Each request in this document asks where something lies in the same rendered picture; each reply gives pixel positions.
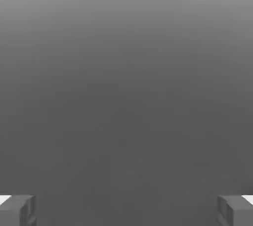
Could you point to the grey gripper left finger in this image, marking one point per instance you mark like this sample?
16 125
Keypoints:
15 211

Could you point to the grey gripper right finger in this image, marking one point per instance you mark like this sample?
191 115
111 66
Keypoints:
237 211

